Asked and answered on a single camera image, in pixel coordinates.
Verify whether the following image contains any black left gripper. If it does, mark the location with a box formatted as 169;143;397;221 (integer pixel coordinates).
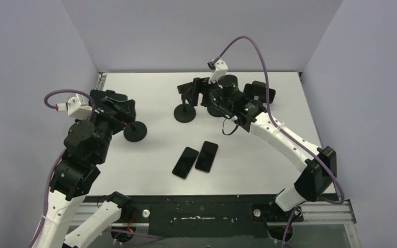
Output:
79;96;136;163

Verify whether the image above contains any black bent-arm phone stand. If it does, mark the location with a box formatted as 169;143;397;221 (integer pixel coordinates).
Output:
123;121;148;143

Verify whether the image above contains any black round-base phone stand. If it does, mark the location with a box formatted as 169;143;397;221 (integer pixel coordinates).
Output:
206;104;226;118

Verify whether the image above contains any black ball-joint phone stand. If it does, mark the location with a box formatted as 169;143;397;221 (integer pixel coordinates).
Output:
173;83;196;123

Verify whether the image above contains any purple cased phone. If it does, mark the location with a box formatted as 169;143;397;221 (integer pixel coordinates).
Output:
194;141;219;173

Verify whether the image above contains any silver-edged black phone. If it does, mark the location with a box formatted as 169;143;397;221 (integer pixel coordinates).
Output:
172;147;199;180

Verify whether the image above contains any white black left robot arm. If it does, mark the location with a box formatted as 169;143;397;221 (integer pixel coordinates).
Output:
29;93;136;247

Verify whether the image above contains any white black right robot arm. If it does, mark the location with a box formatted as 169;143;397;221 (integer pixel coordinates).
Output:
177;74;337;221

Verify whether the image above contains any brown-base small phone stand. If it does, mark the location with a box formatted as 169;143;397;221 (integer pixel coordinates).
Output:
250;81;267;103

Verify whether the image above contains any black phone on brown stand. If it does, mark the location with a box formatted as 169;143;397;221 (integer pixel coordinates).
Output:
242;84;276;105

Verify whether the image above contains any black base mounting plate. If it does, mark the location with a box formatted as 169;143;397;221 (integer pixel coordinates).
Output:
99;194;340;239

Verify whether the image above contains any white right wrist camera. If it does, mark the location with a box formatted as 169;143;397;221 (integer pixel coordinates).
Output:
208;59;228;84

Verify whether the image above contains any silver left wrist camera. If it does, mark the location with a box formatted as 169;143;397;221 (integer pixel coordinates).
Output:
55;96;92;120

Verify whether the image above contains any black thin cable loop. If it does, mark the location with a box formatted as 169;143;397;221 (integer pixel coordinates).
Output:
221;116;240;136

